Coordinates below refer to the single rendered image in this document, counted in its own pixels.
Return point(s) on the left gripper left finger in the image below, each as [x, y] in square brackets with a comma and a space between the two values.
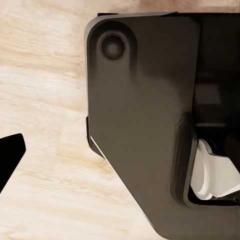
[12, 150]

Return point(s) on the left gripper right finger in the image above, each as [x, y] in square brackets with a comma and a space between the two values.
[232, 149]

